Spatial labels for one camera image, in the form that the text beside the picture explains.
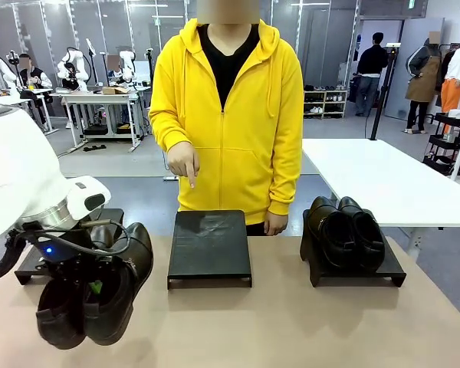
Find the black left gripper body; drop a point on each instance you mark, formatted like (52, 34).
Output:
(80, 270)

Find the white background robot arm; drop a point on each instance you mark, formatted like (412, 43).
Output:
(73, 67)
(2, 73)
(127, 65)

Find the person's right forearm yellow sleeve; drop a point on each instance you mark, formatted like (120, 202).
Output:
(168, 128)

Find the person's left forearm yellow sleeve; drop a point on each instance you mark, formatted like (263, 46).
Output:
(287, 184)

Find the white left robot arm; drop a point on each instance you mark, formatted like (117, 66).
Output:
(19, 165)

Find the black shoe stand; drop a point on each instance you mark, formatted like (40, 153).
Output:
(368, 275)
(209, 245)
(27, 270)

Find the seated person in varsity jacket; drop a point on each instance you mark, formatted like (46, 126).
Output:
(32, 76)

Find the seated person in dark clothes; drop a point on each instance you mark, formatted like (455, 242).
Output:
(115, 73)

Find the person in yellow hoodie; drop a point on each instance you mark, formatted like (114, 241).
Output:
(234, 134)

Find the black tripod stand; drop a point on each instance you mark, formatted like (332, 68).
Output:
(381, 92)

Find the person's right hand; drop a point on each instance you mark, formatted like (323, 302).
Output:
(182, 159)

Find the person's left hand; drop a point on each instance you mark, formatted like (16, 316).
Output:
(276, 225)

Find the black power strip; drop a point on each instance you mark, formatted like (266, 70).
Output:
(95, 148)

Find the white desk with metal legs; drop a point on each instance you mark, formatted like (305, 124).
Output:
(99, 97)
(30, 92)

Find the cardboard box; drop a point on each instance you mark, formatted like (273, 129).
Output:
(115, 91)

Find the white shoe shelf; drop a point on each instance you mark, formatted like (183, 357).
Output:
(329, 103)

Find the large white table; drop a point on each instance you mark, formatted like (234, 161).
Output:
(387, 176)

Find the man in black jacket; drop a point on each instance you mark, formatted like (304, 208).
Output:
(372, 65)

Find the black utility cart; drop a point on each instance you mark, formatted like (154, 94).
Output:
(444, 142)

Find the mannequin with white top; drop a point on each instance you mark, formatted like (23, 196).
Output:
(458, 73)

